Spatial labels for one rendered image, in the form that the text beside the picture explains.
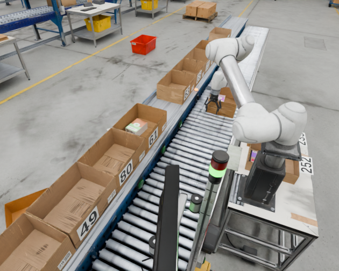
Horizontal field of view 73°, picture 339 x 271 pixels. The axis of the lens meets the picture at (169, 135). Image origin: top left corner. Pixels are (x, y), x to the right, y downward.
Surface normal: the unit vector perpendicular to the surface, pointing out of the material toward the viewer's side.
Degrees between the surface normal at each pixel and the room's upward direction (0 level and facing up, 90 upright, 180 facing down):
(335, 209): 0
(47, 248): 1
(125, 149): 0
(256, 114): 19
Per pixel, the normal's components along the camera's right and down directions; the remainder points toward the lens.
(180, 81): -0.39, 0.57
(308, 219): 0.04, -0.76
